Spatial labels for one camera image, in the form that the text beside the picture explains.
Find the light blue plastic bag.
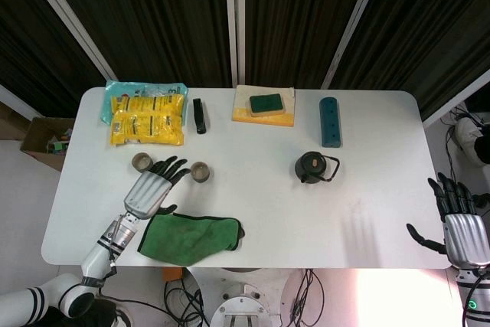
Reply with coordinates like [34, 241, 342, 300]
[100, 80, 189, 126]

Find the white partition frame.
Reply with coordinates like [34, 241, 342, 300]
[320, 0, 388, 90]
[15, 0, 118, 80]
[422, 74, 490, 128]
[0, 84, 34, 121]
[224, 0, 247, 89]

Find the orange object under table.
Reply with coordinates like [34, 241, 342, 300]
[162, 267, 184, 284]

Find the green microfiber cloth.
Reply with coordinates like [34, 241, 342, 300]
[136, 211, 246, 267]

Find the black floor cable bundle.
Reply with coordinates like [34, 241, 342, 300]
[289, 268, 326, 327]
[163, 267, 211, 327]

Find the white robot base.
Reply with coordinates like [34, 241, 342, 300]
[185, 267, 311, 327]

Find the black teapot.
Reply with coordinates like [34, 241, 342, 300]
[294, 151, 341, 185]

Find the teal block with holes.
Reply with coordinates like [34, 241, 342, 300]
[318, 96, 345, 149]

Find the folded yellow cloth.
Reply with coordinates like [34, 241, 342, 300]
[231, 84, 296, 128]

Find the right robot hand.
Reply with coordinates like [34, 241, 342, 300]
[406, 172, 490, 269]

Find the yellow snack bag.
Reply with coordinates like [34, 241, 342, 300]
[109, 110, 185, 147]
[109, 93, 186, 121]

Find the black stapler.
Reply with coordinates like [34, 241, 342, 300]
[192, 97, 208, 136]

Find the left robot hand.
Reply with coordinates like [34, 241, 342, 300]
[122, 155, 191, 221]

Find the dark partition panel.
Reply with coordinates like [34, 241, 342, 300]
[331, 0, 490, 119]
[244, 0, 380, 89]
[0, 0, 110, 117]
[40, 0, 234, 89]

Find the cardboard box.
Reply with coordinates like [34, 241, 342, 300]
[19, 116, 76, 172]

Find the green yellow sponge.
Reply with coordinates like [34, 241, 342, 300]
[248, 93, 288, 116]

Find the white shoe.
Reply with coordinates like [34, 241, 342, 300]
[455, 116, 490, 167]

